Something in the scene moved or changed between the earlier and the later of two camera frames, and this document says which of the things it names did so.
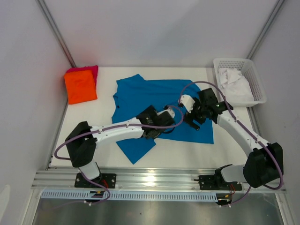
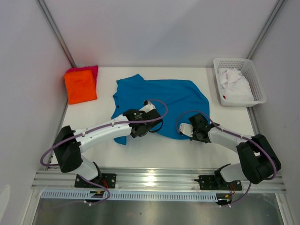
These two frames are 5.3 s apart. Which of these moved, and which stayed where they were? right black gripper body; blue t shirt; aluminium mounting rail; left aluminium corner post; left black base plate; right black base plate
Moved: right black gripper body; blue t shirt
Stayed: right black base plate; aluminium mounting rail; left aluminium corner post; left black base plate
